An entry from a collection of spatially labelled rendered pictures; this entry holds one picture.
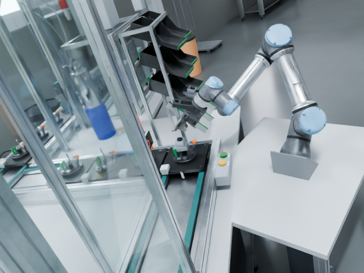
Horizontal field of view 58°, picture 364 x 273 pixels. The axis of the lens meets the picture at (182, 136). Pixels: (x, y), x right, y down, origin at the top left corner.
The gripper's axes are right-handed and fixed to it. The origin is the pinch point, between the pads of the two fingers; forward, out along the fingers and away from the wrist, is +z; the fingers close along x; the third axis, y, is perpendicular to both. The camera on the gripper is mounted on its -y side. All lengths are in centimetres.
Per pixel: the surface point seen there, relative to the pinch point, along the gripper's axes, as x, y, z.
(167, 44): 21.1, -27.1, -27.3
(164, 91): 22.8, -13.8, -2.2
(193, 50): 392, 6, 102
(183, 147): -2.2, 10.2, 6.1
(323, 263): -56, 70, -21
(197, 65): 395, 27, 120
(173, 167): -8.7, 11.5, 16.3
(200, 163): -7.8, 21.5, 5.1
